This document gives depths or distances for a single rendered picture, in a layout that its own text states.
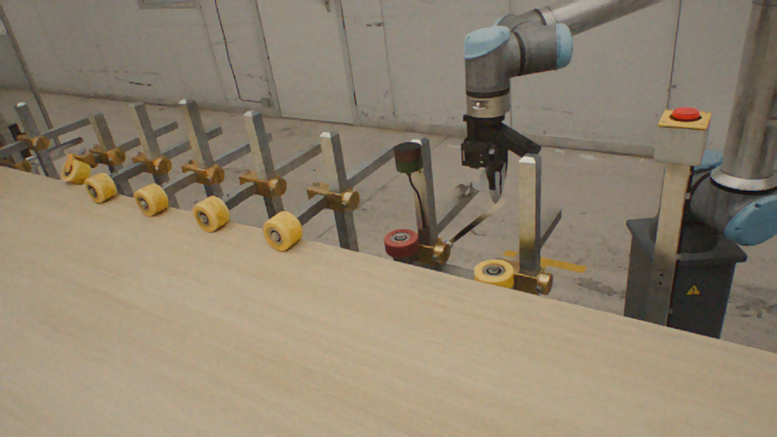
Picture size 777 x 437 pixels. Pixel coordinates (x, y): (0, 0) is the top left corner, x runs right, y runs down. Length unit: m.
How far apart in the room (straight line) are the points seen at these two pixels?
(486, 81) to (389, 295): 0.47
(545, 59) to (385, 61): 3.37
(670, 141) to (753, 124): 0.57
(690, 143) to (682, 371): 0.36
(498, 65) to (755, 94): 0.65
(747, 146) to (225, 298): 1.26
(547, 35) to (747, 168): 0.66
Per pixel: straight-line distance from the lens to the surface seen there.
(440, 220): 1.45
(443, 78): 4.29
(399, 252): 1.28
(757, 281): 2.89
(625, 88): 3.86
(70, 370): 1.23
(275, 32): 5.18
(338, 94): 4.90
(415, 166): 1.19
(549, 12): 1.36
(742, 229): 1.64
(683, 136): 1.02
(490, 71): 1.16
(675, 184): 1.08
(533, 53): 1.19
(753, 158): 1.61
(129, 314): 1.31
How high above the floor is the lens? 1.57
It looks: 29 degrees down
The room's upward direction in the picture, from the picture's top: 8 degrees counter-clockwise
